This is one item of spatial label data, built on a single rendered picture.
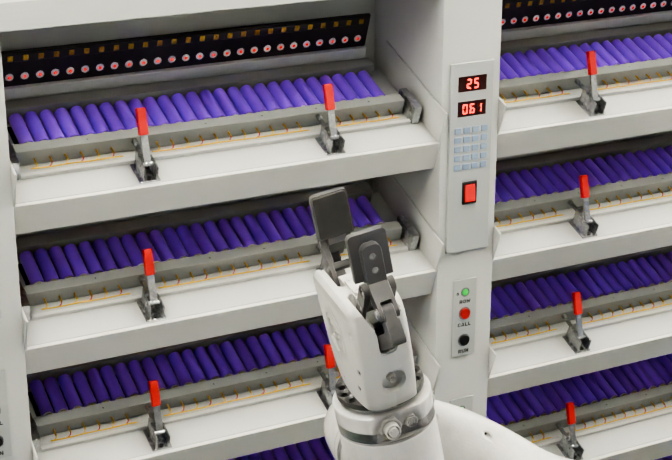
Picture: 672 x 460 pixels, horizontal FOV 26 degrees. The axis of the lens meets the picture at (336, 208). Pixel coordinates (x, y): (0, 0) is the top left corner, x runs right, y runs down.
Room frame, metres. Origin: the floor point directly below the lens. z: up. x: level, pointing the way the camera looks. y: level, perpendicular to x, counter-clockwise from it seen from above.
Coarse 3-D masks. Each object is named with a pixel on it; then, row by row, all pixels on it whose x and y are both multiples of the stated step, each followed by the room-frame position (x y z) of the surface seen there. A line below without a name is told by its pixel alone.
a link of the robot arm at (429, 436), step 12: (432, 420) 1.09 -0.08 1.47; (420, 432) 1.07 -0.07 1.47; (432, 432) 1.09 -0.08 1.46; (348, 444) 1.08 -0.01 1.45; (360, 444) 1.07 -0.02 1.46; (372, 444) 1.07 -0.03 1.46; (384, 444) 1.06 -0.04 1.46; (396, 444) 1.06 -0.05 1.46; (408, 444) 1.07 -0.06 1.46; (420, 444) 1.07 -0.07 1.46; (432, 444) 1.08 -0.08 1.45; (348, 456) 1.09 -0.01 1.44; (360, 456) 1.07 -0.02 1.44; (372, 456) 1.07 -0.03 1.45; (384, 456) 1.06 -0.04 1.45; (396, 456) 1.06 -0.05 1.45; (408, 456) 1.07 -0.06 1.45; (420, 456) 1.07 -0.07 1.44; (432, 456) 1.08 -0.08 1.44
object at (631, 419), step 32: (544, 384) 2.22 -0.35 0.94; (576, 384) 2.23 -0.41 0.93; (608, 384) 2.24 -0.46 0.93; (640, 384) 2.25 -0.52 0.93; (512, 416) 2.13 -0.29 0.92; (544, 416) 2.14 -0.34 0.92; (576, 416) 2.15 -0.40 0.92; (608, 416) 2.19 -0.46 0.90; (640, 416) 2.20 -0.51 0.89; (544, 448) 2.10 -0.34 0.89; (576, 448) 2.10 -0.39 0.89; (608, 448) 2.12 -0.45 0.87; (640, 448) 2.13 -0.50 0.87
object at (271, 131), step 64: (64, 64) 1.88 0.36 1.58; (128, 64) 1.92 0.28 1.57; (192, 64) 1.97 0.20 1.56; (256, 64) 2.01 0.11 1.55; (320, 64) 2.05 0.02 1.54; (384, 64) 2.10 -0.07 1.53; (64, 128) 1.83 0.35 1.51; (128, 128) 1.85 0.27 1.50; (192, 128) 1.86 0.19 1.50; (256, 128) 1.90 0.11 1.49; (320, 128) 1.94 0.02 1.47; (384, 128) 1.97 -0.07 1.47; (64, 192) 1.73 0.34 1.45; (128, 192) 1.75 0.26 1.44; (192, 192) 1.80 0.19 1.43; (256, 192) 1.84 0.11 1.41
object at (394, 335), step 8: (384, 304) 1.03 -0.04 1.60; (392, 304) 1.03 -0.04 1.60; (384, 312) 1.02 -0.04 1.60; (392, 312) 1.02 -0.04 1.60; (392, 320) 1.02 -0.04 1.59; (400, 320) 1.02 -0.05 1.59; (376, 328) 1.08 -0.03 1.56; (384, 328) 1.03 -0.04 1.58; (392, 328) 1.02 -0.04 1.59; (400, 328) 1.02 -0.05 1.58; (384, 336) 1.03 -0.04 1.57; (392, 336) 1.02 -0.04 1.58; (400, 336) 1.02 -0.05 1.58; (384, 344) 1.04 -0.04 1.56; (392, 344) 1.01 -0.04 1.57; (400, 344) 1.02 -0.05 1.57
